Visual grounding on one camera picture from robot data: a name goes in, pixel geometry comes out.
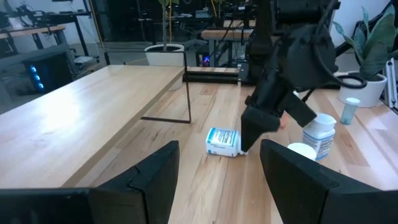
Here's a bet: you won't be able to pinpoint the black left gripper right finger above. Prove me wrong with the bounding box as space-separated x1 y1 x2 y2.
260 139 398 224

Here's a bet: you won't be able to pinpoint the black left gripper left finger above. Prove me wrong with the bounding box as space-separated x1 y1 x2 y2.
0 140 180 224

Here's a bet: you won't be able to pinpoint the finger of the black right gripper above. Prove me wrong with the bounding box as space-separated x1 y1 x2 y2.
281 91 317 128
241 105 280 153

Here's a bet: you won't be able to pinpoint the broad-leaf green plant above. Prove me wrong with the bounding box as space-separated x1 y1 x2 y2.
331 6 398 82

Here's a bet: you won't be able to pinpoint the white pot of broad-leaf plant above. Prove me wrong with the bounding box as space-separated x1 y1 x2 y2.
338 72 388 108

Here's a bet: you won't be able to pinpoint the white metal rack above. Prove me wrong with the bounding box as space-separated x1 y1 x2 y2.
384 58 398 108

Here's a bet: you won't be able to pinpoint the white tapered tree pot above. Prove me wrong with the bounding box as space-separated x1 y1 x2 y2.
144 43 186 91

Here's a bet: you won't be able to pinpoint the small-leaf green tree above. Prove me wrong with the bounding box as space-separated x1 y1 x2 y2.
157 0 180 52

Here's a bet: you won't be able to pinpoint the black computer tower blue lights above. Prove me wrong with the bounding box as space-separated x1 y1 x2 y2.
21 49 76 93

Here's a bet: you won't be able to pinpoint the black desk with equipment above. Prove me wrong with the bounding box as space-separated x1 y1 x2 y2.
15 9 93 57

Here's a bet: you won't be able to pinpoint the wooden desk black legs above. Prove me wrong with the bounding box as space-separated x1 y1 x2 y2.
0 24 68 52

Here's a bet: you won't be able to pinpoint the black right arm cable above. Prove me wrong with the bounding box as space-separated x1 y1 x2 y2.
312 0 368 90

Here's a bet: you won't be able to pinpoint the wooden workbench black frame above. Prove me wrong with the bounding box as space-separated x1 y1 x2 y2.
201 28 254 68

